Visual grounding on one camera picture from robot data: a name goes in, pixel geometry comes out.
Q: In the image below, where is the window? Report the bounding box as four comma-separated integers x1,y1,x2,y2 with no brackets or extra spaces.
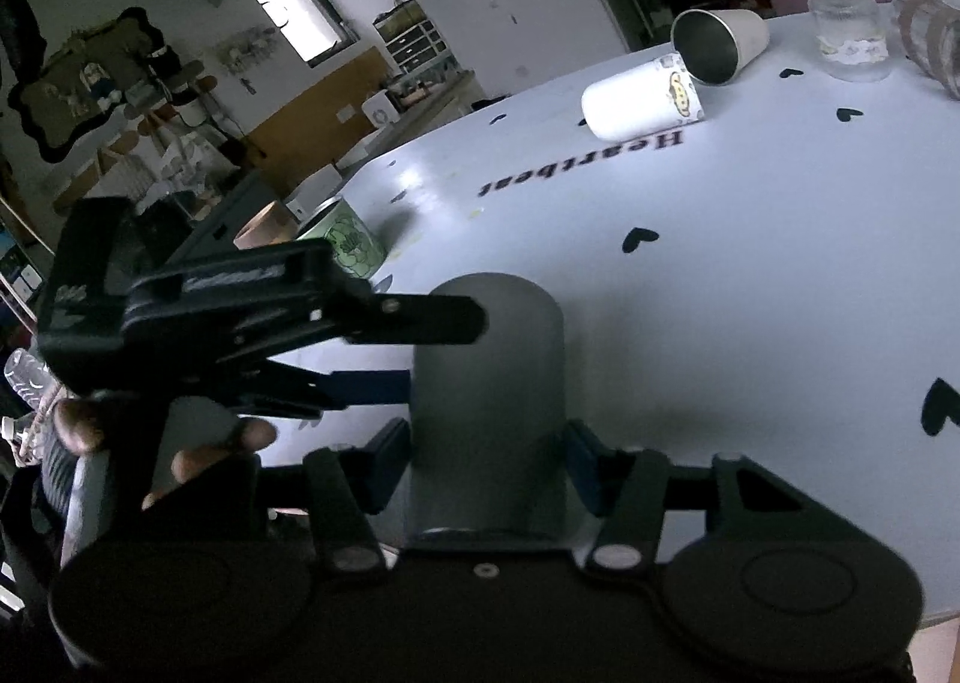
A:
254,0,359,68

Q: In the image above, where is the person's left hand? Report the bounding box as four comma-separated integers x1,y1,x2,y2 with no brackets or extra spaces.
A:
44,392,280,513

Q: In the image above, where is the white kitchen counter cabinet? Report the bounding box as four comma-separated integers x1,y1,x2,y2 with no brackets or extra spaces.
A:
334,71,487,174

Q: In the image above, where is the white cartoon mug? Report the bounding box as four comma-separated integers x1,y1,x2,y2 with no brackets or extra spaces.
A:
581,51,704,142

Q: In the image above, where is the dark grey plastic cup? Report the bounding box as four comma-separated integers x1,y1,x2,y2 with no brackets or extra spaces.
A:
405,272,566,538

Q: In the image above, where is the plastic water bottle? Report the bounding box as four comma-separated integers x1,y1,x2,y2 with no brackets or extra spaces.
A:
3,348,60,412

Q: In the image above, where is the brown cardboard tube cup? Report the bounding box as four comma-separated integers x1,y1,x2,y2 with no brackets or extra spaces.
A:
233,201,298,251

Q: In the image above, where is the brown striped glass cup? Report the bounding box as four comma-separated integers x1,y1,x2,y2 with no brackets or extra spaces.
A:
893,0,960,98

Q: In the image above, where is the clear stemmed glass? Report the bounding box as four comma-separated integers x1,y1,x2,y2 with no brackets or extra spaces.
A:
809,0,893,82

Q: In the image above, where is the white box on counter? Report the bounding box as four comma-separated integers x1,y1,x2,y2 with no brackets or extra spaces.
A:
285,165,343,222

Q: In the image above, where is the drawer organiser on counter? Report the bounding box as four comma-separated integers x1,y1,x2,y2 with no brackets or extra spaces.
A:
373,0,459,76

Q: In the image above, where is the white small appliance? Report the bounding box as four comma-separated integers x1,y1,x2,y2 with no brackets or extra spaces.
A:
361,90,402,128

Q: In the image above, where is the beige steel-lined tumbler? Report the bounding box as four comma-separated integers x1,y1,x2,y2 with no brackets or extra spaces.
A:
670,9,770,85

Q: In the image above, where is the green tin can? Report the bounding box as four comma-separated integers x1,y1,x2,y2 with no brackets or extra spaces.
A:
296,197,387,280

